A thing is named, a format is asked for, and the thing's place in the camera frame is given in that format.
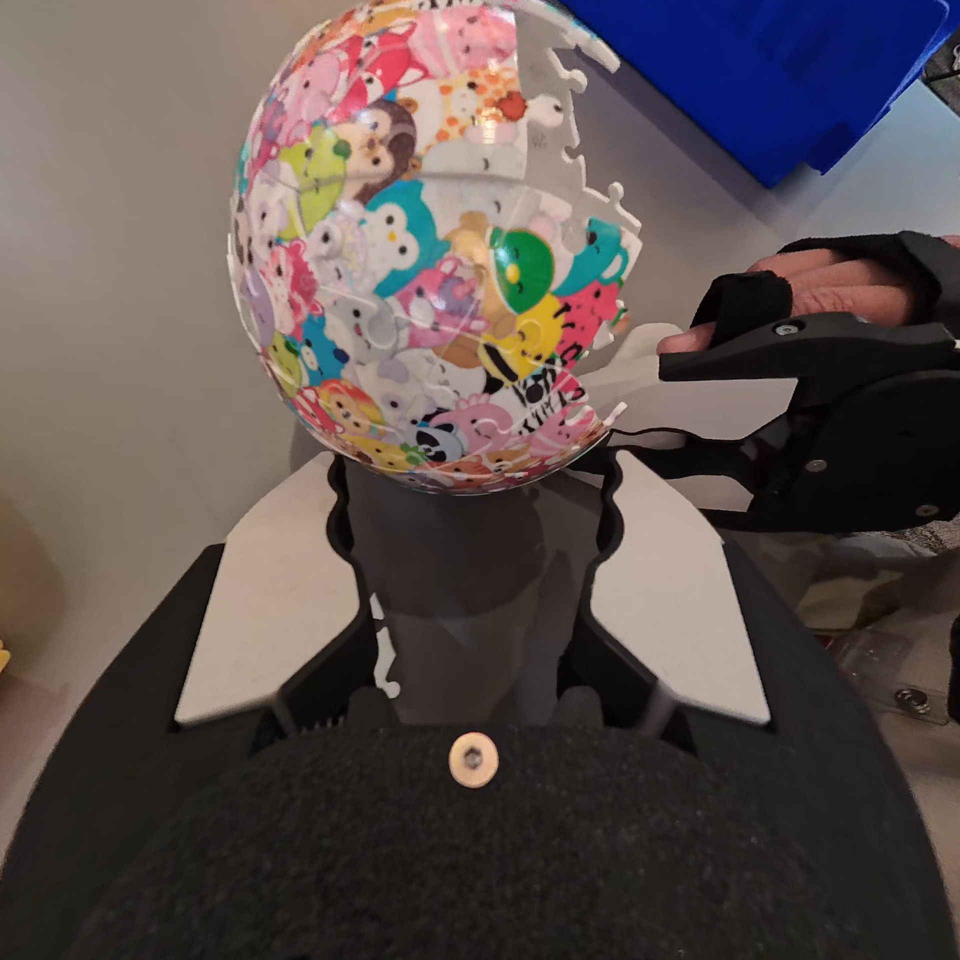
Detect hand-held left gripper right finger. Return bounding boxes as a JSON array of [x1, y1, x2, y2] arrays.
[[578, 450, 771, 729]]

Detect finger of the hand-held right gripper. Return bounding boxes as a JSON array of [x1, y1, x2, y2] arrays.
[[608, 432, 760, 513], [600, 321, 700, 415]]

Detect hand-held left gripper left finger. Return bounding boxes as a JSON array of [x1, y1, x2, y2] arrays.
[[176, 453, 385, 729]]

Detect colourful puzzle ball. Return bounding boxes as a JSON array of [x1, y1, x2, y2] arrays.
[[230, 0, 643, 496]]

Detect white puzzle piece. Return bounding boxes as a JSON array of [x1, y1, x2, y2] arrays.
[[371, 623, 406, 702]]

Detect person's right hand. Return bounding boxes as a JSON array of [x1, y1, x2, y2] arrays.
[[747, 237, 919, 324]]

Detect beige hoodie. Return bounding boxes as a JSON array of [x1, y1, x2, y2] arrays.
[[795, 525, 960, 751]]

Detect blue plastic bin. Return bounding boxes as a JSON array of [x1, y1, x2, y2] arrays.
[[563, 0, 960, 189]]

